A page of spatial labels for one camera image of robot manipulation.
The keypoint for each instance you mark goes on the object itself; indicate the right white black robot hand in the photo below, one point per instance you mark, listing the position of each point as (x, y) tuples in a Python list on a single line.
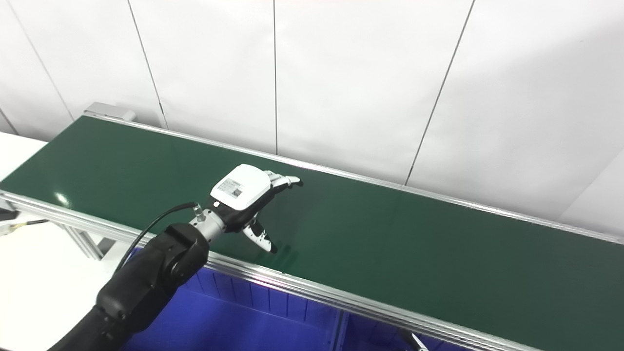
[(414, 342)]

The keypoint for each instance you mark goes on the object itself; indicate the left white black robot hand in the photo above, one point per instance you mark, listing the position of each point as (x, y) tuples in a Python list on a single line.
[(241, 187)]

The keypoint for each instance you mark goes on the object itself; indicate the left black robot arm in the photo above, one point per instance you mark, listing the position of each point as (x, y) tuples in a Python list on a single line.
[(151, 278)]

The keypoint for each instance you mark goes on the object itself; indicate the blue plastic bin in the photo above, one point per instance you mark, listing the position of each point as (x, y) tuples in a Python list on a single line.
[(234, 321), (370, 336)]

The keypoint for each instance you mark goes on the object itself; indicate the grey conveyor end housing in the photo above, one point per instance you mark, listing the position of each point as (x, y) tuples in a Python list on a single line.
[(109, 112)]

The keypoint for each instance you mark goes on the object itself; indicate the aluminium conveyor support leg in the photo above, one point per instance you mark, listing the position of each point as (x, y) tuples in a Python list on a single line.
[(83, 241)]

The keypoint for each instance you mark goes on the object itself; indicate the small black device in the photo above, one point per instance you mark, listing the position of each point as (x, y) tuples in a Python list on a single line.
[(6, 208)]

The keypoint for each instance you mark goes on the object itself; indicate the green conveyor belt aluminium frame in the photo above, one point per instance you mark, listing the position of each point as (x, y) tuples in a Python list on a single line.
[(414, 234)]

